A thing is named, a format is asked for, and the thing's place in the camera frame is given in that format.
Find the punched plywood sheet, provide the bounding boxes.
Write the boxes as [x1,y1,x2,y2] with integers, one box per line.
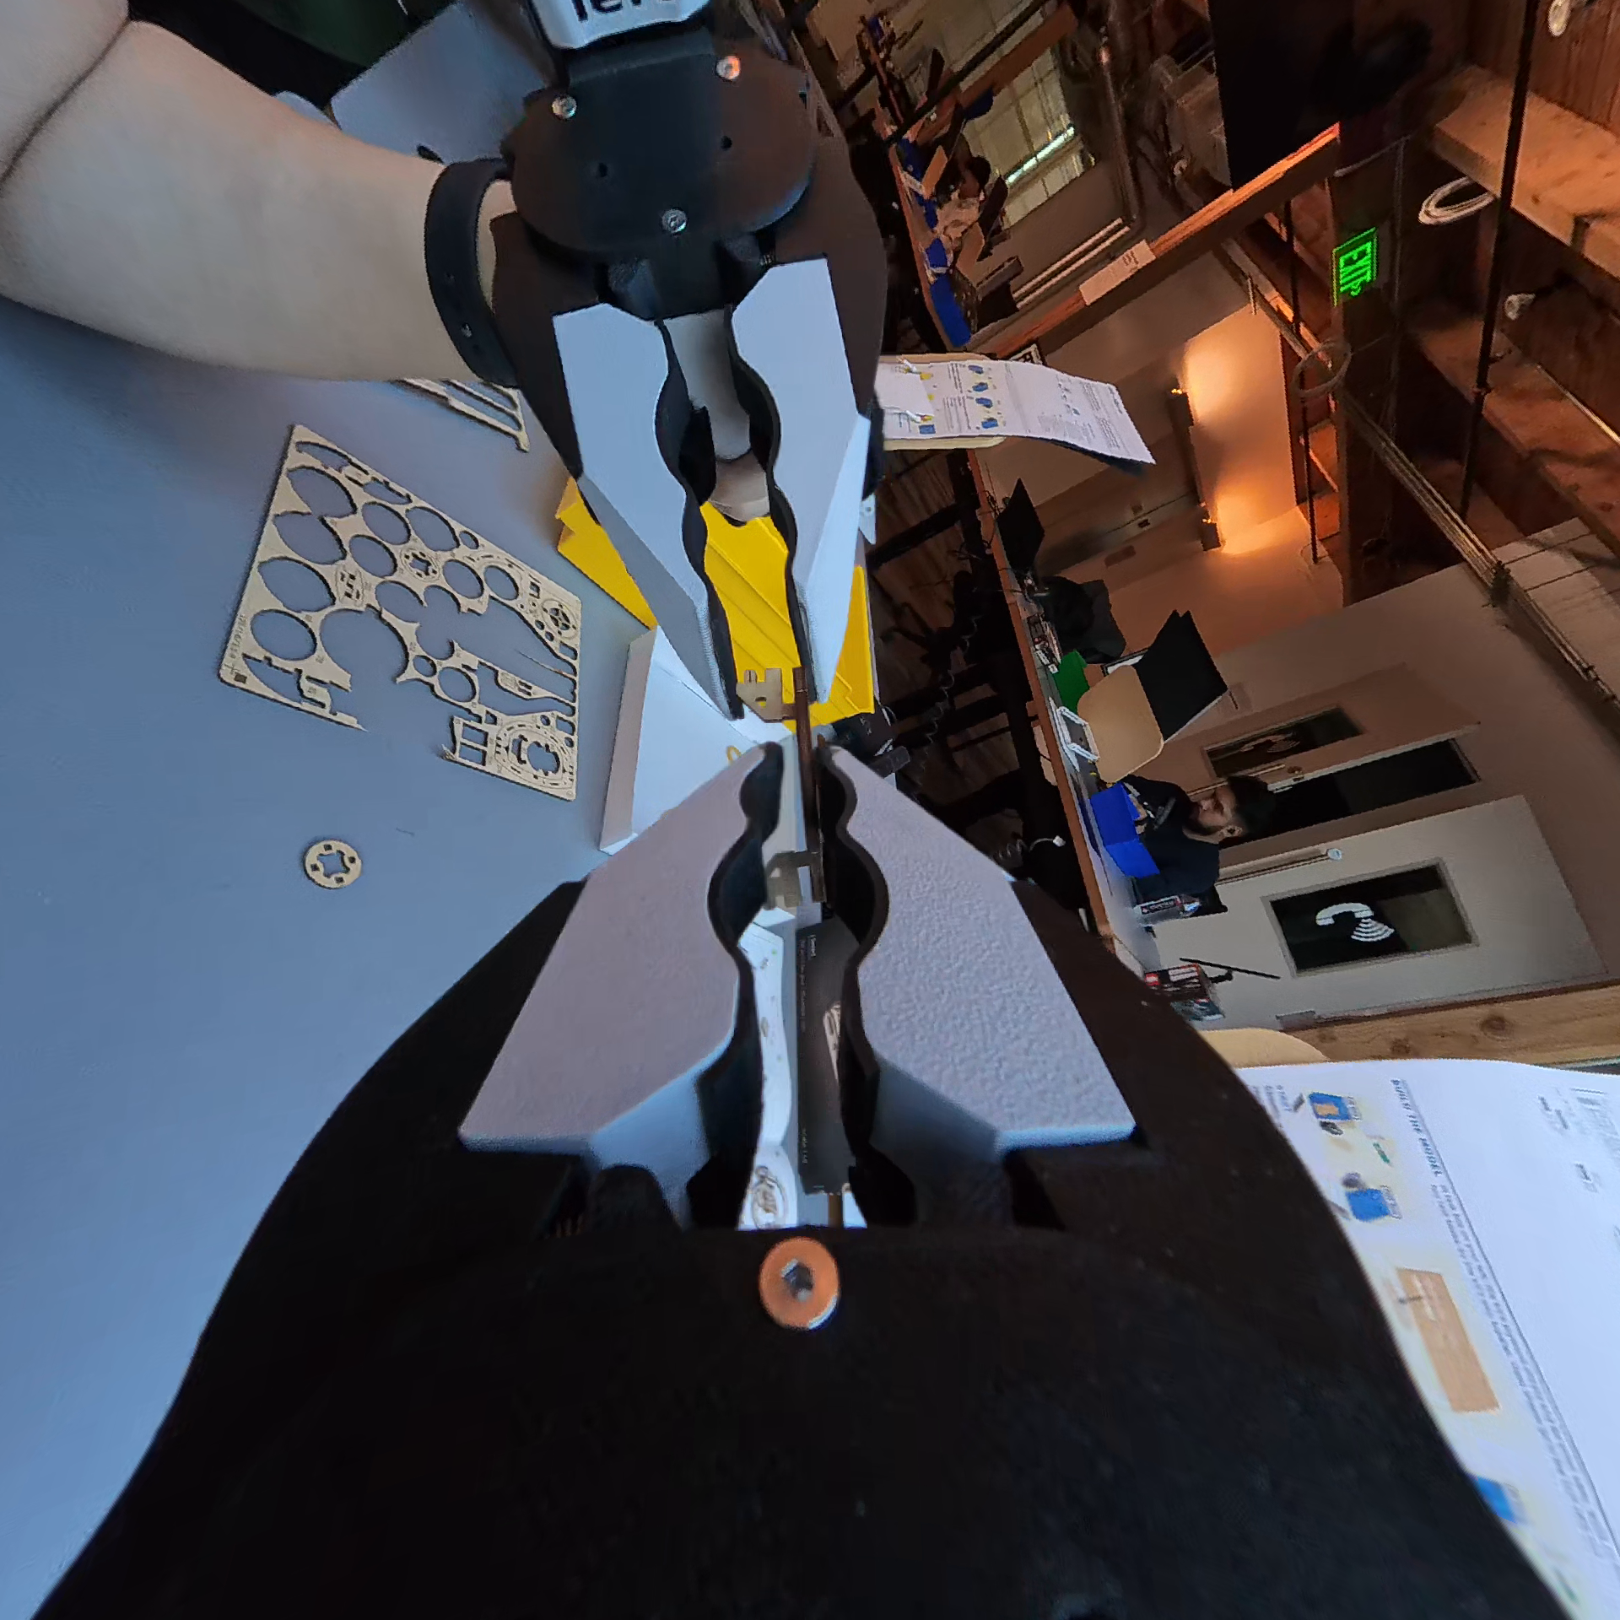
[219,424,585,802]

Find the slotted plywood sheet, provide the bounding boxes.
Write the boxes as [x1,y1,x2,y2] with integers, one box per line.
[406,378,531,453]

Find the phone symbol sign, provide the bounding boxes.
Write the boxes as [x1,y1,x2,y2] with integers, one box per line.
[1270,864,1476,974]

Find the wooden ring part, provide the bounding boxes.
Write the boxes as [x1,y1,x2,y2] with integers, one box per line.
[792,664,832,907]

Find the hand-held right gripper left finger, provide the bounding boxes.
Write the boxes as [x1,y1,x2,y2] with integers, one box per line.
[456,747,790,1227]

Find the yellow plastic bin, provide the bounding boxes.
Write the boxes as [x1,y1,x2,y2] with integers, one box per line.
[554,475,878,729]

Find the printed instruction sheet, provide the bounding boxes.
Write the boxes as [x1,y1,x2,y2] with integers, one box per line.
[877,355,1156,473]
[1235,1057,1620,1620]

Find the black monitor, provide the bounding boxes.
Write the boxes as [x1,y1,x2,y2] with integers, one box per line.
[1133,610,1229,743]

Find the tan wooden chair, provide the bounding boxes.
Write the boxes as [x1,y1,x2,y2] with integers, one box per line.
[1079,664,1168,787]

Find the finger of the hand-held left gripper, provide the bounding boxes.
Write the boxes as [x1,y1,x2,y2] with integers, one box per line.
[730,253,884,706]
[551,297,747,720]

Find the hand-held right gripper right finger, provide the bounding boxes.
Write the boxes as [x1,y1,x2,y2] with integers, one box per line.
[821,747,1139,1227]

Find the person's left forearm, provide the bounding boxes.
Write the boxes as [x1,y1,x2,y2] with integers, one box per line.
[0,0,514,382]

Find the blue plastic bin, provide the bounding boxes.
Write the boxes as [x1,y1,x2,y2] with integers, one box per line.
[1089,785,1160,878]

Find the wooden display board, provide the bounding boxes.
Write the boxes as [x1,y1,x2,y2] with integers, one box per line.
[1197,1028,1332,1071]

